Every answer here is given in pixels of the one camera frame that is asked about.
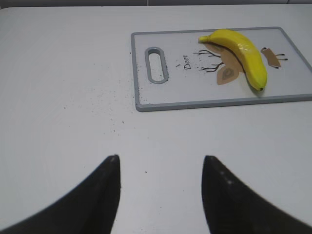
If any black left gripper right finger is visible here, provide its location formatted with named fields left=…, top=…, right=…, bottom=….
left=201, top=156, right=312, bottom=234

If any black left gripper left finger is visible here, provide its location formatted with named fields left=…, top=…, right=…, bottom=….
left=1, top=155, right=121, bottom=234

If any yellow plastic banana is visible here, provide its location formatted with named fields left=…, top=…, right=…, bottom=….
left=198, top=29, right=268, bottom=91

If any white grey-rimmed cutting board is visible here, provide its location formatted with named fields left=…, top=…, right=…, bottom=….
left=131, top=27, right=312, bottom=112

